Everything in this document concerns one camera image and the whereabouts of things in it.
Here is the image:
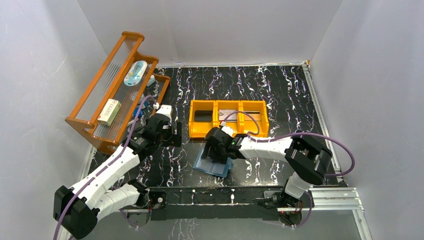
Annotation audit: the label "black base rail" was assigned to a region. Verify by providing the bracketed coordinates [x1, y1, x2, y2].
[119, 186, 304, 222]

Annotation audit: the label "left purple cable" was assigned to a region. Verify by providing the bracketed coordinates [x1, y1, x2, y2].
[52, 95, 160, 240]

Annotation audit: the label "blue card holder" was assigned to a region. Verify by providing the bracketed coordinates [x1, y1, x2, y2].
[193, 147, 234, 178]

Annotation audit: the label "silver cards in bin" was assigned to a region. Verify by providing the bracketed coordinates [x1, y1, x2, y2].
[218, 109, 237, 122]

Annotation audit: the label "orange wooden shelf rack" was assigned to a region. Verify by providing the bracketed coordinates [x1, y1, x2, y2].
[65, 31, 171, 155]

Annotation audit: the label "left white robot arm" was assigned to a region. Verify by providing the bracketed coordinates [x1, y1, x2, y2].
[53, 105, 182, 240]

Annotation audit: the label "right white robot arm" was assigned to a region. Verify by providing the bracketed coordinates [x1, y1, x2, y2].
[198, 126, 333, 208]

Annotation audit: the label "light blue oval case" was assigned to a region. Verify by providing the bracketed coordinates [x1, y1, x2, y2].
[123, 60, 148, 87]

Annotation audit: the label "yellow three-compartment bin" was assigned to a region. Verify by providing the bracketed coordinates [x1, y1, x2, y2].
[188, 100, 270, 139]

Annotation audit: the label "white red small box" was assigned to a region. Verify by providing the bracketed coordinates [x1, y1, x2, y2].
[97, 98, 122, 126]

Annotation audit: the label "small grey blue item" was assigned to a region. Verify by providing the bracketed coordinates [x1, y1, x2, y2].
[146, 75, 156, 87]

